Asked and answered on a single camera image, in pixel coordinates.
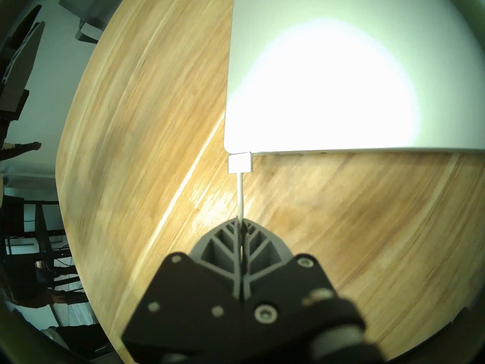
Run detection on black equipment rack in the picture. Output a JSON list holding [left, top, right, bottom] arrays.
[[0, 200, 82, 292]]

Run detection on brown trouser leg with shoe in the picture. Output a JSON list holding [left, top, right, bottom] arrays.
[[0, 141, 42, 161]]

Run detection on person in brown jacket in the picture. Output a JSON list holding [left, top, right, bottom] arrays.
[[0, 267, 89, 309]]

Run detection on grey metal cabinet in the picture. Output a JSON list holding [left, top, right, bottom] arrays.
[[0, 162, 57, 187]]

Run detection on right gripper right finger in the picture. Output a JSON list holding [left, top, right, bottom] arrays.
[[241, 218, 367, 364]]

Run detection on white puffy jacket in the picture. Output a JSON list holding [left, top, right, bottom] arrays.
[[40, 326, 63, 343]]

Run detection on white MagSafe charging cable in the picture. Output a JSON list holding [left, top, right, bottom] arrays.
[[228, 152, 252, 299]]

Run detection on black trouser leg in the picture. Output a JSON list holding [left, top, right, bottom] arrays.
[[49, 322, 114, 362]]

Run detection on silver closed MacBook laptop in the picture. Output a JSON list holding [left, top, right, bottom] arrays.
[[224, 0, 485, 155]]

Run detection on dark grey slanted panel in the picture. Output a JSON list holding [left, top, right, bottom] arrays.
[[0, 5, 46, 119]]

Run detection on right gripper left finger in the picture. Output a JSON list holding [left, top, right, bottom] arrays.
[[121, 219, 244, 364]]

